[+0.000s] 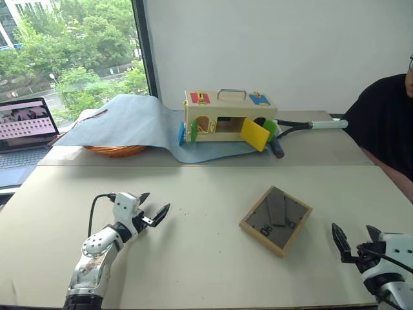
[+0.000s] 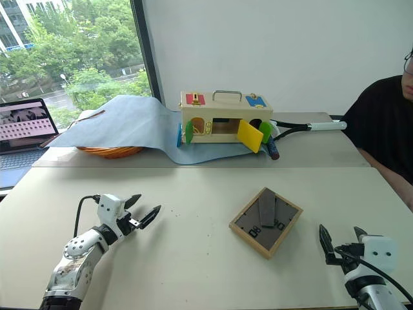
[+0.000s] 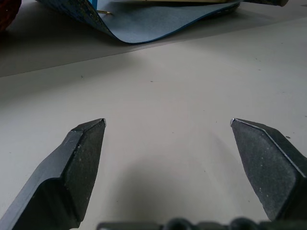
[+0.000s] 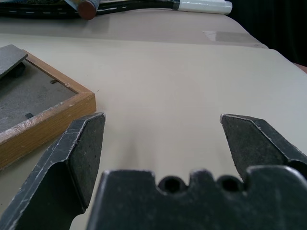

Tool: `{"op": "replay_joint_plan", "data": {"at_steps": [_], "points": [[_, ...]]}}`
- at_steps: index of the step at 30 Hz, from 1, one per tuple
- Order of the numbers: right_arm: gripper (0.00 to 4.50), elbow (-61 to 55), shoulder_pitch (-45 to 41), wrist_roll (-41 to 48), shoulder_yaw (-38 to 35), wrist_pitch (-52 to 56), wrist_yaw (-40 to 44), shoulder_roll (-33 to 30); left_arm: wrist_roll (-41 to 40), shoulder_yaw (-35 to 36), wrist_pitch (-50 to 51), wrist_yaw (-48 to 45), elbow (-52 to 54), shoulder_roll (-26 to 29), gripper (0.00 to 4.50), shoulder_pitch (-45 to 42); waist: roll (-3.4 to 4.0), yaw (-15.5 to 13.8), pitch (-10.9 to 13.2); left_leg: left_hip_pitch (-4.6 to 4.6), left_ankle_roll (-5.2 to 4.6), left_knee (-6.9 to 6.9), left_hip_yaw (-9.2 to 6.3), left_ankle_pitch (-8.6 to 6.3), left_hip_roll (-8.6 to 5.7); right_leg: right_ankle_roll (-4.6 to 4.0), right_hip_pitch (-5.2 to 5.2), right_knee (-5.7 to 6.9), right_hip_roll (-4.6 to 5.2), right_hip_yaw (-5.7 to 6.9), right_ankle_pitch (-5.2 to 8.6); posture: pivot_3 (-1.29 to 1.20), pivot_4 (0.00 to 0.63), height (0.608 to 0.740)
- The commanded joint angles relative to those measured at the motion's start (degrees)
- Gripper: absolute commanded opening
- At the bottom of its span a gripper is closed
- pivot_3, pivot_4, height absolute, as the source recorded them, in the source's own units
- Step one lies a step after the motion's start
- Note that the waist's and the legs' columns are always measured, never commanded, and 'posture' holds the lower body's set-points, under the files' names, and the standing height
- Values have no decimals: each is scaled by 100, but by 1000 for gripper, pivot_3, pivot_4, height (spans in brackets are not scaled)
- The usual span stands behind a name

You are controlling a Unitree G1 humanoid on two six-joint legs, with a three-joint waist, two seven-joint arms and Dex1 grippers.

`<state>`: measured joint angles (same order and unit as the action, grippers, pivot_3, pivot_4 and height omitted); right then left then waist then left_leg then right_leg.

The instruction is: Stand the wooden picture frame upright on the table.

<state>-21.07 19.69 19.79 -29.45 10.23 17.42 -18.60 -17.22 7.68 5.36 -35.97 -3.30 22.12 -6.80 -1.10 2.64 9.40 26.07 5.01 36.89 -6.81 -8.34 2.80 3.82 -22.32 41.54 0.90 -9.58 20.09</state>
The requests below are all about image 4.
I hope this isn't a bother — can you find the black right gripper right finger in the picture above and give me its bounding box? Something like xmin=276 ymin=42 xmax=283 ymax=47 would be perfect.
xmin=220 ymin=113 xmax=307 ymax=184

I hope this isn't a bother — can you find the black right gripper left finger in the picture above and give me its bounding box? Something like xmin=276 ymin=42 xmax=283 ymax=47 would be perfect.
xmin=0 ymin=112 xmax=106 ymax=230

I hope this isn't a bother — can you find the clear tape patch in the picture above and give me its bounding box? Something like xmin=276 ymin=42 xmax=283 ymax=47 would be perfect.
xmin=202 ymin=30 xmax=252 ymax=42

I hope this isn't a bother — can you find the black badminton racket white grip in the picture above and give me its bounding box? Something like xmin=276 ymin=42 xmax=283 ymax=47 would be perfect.
xmin=0 ymin=0 xmax=233 ymax=18

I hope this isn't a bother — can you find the wooden picture frame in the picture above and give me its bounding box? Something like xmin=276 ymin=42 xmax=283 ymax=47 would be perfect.
xmin=0 ymin=44 xmax=97 ymax=171

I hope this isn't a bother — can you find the brown round-ended handle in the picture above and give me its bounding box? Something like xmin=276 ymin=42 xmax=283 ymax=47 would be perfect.
xmin=64 ymin=0 xmax=101 ymax=20

